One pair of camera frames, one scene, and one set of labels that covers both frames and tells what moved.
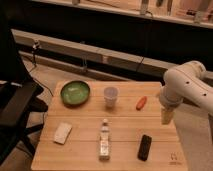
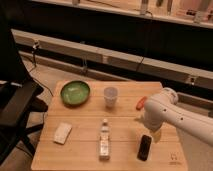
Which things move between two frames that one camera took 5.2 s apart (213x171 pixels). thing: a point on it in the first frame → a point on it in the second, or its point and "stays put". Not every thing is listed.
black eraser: (144, 147) stays put
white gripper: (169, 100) → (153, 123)
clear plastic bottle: (104, 153) stays put
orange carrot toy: (141, 103) stays put
